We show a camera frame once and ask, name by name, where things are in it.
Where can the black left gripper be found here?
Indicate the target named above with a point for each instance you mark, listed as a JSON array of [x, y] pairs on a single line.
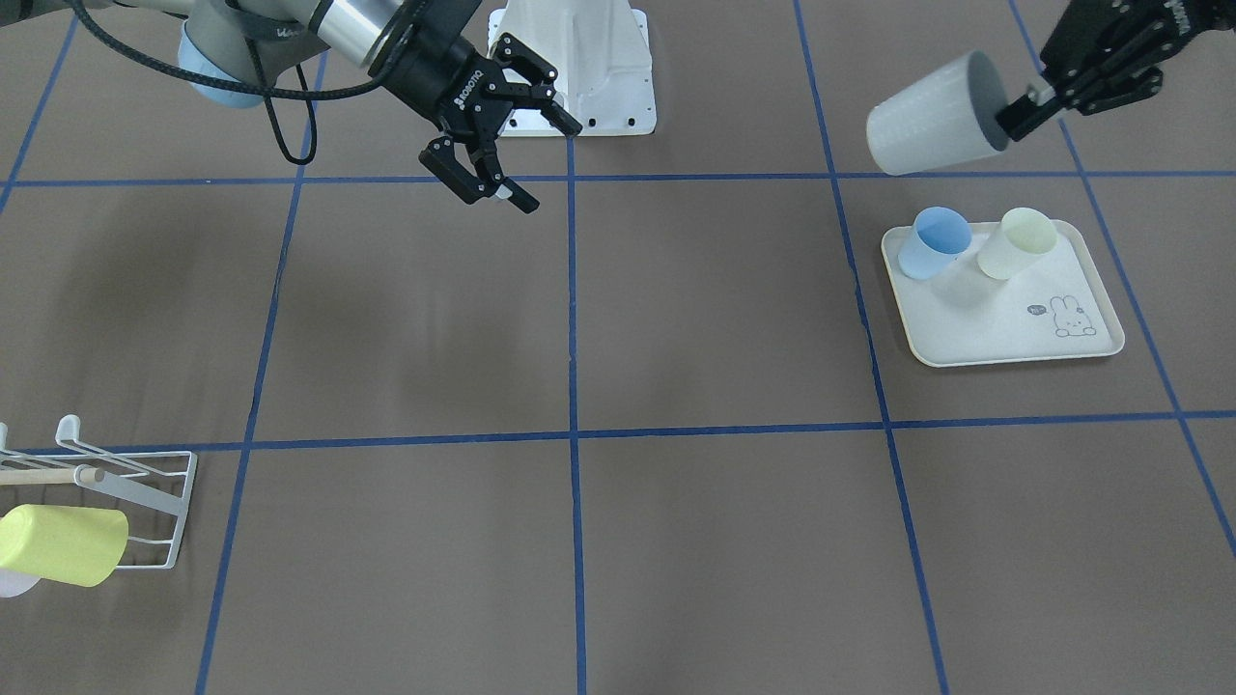
[[1155, 33]]

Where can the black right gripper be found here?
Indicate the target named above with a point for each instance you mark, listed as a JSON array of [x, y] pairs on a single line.
[[431, 74]]

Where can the grey cup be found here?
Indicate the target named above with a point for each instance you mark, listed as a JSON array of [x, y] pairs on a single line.
[[946, 117]]

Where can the cream white cup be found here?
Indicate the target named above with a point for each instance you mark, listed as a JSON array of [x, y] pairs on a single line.
[[1023, 237]]

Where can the light blue cup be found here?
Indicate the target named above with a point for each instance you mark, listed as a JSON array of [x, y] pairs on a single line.
[[938, 236]]

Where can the yellow cup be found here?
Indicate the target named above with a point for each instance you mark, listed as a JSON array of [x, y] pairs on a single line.
[[76, 545]]

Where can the pink cup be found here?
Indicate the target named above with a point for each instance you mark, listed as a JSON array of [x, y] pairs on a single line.
[[15, 583]]

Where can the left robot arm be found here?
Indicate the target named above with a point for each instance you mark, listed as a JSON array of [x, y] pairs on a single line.
[[1217, 10]]

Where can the wooden rack dowel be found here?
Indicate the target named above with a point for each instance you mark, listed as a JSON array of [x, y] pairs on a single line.
[[81, 475]]

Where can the cream plastic tray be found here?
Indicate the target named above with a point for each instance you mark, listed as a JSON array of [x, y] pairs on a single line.
[[1056, 309]]

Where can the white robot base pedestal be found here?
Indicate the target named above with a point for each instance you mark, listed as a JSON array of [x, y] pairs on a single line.
[[603, 52]]

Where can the white wire cup rack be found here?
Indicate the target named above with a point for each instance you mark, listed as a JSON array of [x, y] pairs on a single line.
[[153, 489]]

